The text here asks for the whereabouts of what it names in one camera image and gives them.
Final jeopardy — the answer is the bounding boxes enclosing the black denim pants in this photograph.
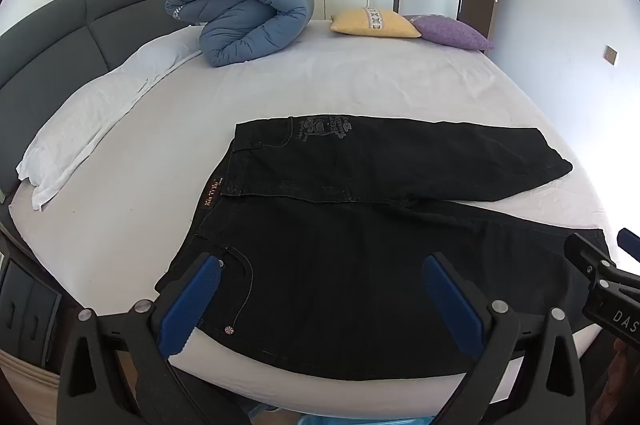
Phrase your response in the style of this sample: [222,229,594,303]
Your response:
[154,114,613,381]

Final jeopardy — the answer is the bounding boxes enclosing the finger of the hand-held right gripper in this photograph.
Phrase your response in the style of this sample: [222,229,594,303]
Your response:
[564,232,618,286]
[617,228,640,263]

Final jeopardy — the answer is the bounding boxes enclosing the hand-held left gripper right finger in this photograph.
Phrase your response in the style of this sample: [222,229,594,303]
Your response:
[421,251,601,425]

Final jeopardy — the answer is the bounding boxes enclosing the dark grey padded headboard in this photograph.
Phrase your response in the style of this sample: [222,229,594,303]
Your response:
[0,0,188,201]

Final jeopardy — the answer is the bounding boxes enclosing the white pillow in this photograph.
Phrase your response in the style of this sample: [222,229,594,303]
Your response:
[107,26,203,81]
[16,68,151,211]

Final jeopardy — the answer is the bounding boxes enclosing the bed with white sheet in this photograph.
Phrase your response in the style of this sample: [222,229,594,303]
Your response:
[7,18,608,406]

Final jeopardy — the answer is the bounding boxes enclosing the purple cushion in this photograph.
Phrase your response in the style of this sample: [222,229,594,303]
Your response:
[402,15,496,52]

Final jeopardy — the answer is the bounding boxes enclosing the yellow cushion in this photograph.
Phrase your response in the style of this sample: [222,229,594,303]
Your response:
[330,6,422,39]

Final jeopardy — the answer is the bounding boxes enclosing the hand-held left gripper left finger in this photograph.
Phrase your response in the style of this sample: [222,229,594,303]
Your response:
[56,251,251,425]

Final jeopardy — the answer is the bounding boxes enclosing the black equipment on floor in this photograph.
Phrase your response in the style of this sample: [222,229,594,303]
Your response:
[0,250,63,371]

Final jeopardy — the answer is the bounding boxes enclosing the rolled blue duvet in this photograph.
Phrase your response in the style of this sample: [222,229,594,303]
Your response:
[165,0,315,68]

